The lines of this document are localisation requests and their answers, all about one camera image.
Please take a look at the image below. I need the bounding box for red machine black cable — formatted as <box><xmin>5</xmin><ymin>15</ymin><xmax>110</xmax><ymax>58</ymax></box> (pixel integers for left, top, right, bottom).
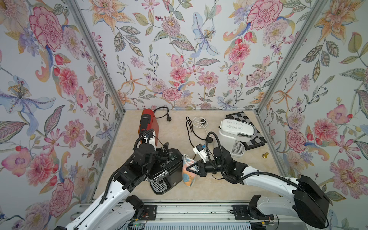
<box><xmin>153</xmin><ymin>106</ymin><xmax>172</xmax><ymax>123</ymax></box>

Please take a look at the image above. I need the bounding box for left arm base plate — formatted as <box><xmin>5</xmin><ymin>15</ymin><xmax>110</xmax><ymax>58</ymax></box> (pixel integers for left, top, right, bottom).
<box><xmin>129</xmin><ymin>205</ymin><xmax>157</xmax><ymax>221</ymax></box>

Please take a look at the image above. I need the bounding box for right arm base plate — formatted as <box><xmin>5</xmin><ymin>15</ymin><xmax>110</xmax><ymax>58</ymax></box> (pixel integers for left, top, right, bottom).
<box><xmin>231</xmin><ymin>205</ymin><xmax>275</xmax><ymax>221</ymax></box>

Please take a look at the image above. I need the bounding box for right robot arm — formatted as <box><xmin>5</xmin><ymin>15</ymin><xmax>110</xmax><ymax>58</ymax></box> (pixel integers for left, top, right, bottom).
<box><xmin>186</xmin><ymin>132</ymin><xmax>331</xmax><ymax>229</ymax></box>

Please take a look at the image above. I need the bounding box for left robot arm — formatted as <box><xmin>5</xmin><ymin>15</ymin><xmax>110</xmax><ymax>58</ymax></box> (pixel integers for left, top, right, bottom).
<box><xmin>55</xmin><ymin>129</ymin><xmax>159</xmax><ymax>230</ymax></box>

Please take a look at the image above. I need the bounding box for blue striped cloth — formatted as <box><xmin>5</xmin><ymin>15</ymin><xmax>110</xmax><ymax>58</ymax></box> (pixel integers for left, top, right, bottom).
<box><xmin>182</xmin><ymin>154</ymin><xmax>196</xmax><ymax>187</ymax></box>

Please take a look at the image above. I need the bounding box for red coffee machine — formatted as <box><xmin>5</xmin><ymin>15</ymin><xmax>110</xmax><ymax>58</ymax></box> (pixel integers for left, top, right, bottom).
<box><xmin>138</xmin><ymin>109</ymin><xmax>159</xmax><ymax>146</ymax></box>

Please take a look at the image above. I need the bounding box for white coffee machine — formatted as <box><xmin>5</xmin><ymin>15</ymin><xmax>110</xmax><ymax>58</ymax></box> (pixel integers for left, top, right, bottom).
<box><xmin>219</xmin><ymin>119</ymin><xmax>245</xmax><ymax>158</ymax></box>

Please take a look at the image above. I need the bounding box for black power cable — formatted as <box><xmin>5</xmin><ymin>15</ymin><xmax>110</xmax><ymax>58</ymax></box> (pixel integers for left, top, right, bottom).
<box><xmin>185</xmin><ymin>116</ymin><xmax>213</xmax><ymax>147</ymax></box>

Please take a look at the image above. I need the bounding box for black coffee machine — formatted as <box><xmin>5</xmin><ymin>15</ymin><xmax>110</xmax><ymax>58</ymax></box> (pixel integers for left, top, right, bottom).
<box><xmin>146</xmin><ymin>148</ymin><xmax>183</xmax><ymax>195</ymax></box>

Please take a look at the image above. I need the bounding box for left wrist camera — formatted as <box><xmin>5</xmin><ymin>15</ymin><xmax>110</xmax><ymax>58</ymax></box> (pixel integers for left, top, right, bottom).
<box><xmin>142</xmin><ymin>133</ymin><xmax>156</xmax><ymax>147</ymax></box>

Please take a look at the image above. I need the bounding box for white power cable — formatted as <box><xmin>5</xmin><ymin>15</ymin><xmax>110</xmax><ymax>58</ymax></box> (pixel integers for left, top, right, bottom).
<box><xmin>192</xmin><ymin>116</ymin><xmax>208</xmax><ymax>130</ymax></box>

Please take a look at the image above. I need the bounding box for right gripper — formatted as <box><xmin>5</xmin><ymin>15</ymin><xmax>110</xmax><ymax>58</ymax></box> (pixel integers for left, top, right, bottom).
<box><xmin>187</xmin><ymin>159</ymin><xmax>228</xmax><ymax>178</ymax></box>

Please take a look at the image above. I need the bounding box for black white chessboard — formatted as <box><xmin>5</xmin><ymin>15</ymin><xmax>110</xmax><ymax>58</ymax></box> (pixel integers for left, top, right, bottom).
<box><xmin>225</xmin><ymin>112</ymin><xmax>267</xmax><ymax>151</ymax></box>

